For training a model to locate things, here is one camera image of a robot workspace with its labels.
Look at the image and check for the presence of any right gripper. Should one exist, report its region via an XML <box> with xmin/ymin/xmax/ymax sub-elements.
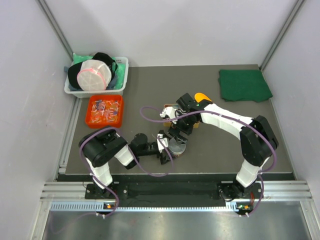
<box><xmin>168</xmin><ymin>111</ymin><xmax>198</xmax><ymax>146</ymax></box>

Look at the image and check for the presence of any white round lid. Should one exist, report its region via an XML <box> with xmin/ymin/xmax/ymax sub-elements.
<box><xmin>168</xmin><ymin>138</ymin><xmax>186</xmax><ymax>150</ymax></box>

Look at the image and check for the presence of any tan candy box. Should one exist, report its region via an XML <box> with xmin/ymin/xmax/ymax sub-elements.
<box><xmin>163</xmin><ymin>103</ymin><xmax>200</xmax><ymax>129</ymax></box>

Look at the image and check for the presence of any yellow plastic scoop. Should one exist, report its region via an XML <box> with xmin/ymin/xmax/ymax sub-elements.
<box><xmin>194</xmin><ymin>92</ymin><xmax>213</xmax><ymax>103</ymax></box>

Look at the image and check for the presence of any clear plastic cup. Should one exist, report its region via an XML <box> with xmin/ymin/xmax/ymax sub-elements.
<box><xmin>169</xmin><ymin>149</ymin><xmax>185</xmax><ymax>159</ymax></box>

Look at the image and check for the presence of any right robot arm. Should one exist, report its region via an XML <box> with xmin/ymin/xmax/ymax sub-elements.
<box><xmin>160</xmin><ymin>92</ymin><xmax>279</xmax><ymax>202</ymax></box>

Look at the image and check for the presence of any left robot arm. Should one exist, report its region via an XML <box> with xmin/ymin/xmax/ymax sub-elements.
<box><xmin>78</xmin><ymin>127</ymin><xmax>177</xmax><ymax>200</ymax></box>

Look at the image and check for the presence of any orange candy tray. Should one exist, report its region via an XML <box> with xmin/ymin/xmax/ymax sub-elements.
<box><xmin>84</xmin><ymin>94</ymin><xmax>125</xmax><ymax>129</ymax></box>

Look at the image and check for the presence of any white plastic basket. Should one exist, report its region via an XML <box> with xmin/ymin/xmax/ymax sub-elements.
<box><xmin>64</xmin><ymin>52</ymin><xmax>129</xmax><ymax>99</ymax></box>

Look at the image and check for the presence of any green patterned cloth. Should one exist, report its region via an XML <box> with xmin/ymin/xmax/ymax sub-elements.
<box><xmin>72</xmin><ymin>51</ymin><xmax>127</xmax><ymax>88</ymax></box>

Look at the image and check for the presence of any dark green folded cloth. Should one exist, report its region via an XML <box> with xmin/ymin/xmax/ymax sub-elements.
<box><xmin>218</xmin><ymin>69</ymin><xmax>273</xmax><ymax>103</ymax></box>

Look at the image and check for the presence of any white mesh laundry bag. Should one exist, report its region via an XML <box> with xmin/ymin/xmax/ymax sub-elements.
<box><xmin>76</xmin><ymin>59</ymin><xmax>112</xmax><ymax>92</ymax></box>

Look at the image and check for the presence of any black cap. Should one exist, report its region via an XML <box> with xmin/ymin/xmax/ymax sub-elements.
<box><xmin>67</xmin><ymin>51</ymin><xmax>119</xmax><ymax>89</ymax></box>

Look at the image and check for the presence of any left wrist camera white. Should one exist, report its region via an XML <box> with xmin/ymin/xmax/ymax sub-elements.
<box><xmin>156</xmin><ymin>133</ymin><xmax>169</xmax><ymax>153</ymax></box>

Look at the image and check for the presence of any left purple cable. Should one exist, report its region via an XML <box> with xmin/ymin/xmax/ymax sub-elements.
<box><xmin>79</xmin><ymin>127</ymin><xmax>175</xmax><ymax>218</ymax></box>

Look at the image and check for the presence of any purple cable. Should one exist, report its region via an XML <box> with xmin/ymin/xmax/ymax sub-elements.
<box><xmin>79</xmin><ymin>127</ymin><xmax>175</xmax><ymax>218</ymax></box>
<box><xmin>139</xmin><ymin>106</ymin><xmax>278</xmax><ymax>218</ymax></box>

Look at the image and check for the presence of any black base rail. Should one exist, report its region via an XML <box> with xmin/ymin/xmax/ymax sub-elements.
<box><xmin>56</xmin><ymin>172</ymin><xmax>270</xmax><ymax>207</ymax></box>

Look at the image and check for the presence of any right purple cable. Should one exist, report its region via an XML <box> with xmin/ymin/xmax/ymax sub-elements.
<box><xmin>139</xmin><ymin>106</ymin><xmax>278</xmax><ymax>218</ymax></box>

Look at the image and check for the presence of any white cable duct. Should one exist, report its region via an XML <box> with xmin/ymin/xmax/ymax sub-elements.
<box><xmin>50</xmin><ymin>201</ymin><xmax>249</xmax><ymax>213</ymax></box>

